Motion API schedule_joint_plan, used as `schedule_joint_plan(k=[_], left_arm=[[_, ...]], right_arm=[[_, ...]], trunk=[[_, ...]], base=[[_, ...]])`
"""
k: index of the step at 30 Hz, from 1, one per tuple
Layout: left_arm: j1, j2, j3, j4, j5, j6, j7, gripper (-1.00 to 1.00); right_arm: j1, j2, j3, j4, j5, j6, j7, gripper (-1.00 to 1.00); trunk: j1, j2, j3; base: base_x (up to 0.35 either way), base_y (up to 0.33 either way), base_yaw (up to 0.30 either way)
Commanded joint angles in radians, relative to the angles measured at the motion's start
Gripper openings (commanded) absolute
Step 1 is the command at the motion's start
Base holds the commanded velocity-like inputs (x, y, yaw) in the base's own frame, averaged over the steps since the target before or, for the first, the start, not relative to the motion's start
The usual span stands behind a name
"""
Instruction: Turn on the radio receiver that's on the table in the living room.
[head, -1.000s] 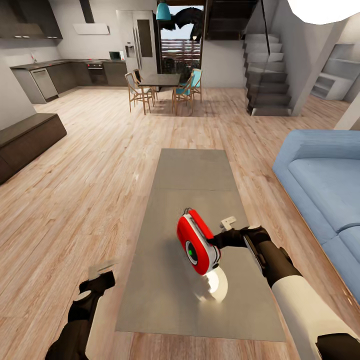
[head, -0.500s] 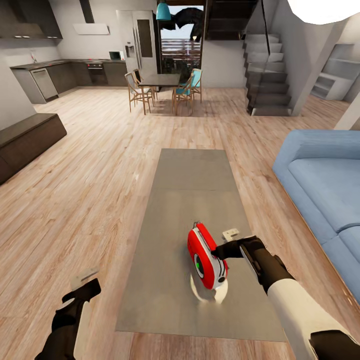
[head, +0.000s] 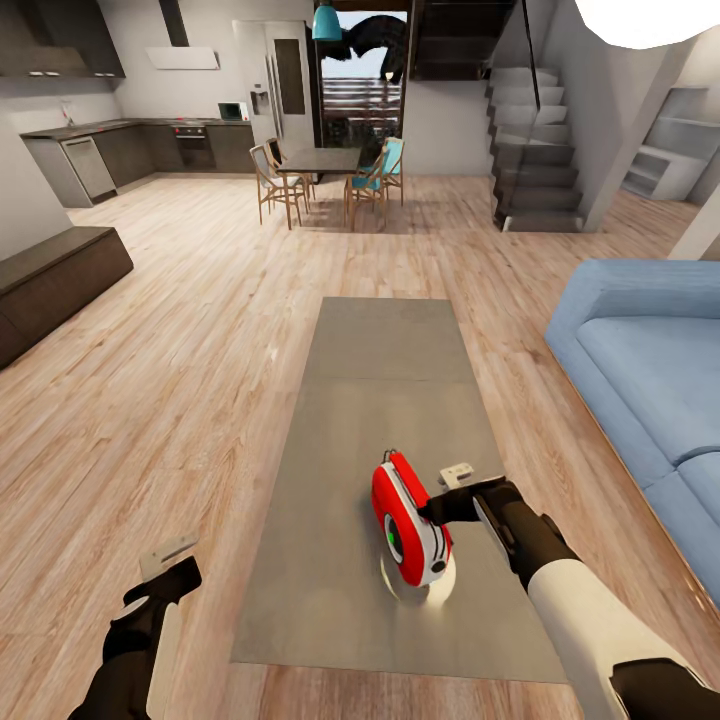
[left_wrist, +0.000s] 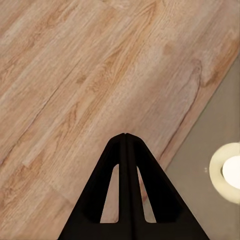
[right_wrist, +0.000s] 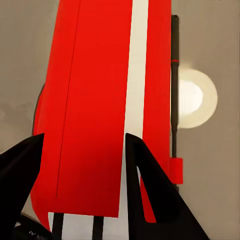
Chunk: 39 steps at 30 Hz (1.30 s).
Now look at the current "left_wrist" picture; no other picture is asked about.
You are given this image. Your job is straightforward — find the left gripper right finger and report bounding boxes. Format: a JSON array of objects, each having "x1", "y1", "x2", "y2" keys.
[{"x1": 125, "y1": 133, "x2": 210, "y2": 240}]

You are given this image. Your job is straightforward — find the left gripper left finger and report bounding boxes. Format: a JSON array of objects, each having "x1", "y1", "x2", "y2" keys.
[{"x1": 58, "y1": 133, "x2": 133, "y2": 240}]

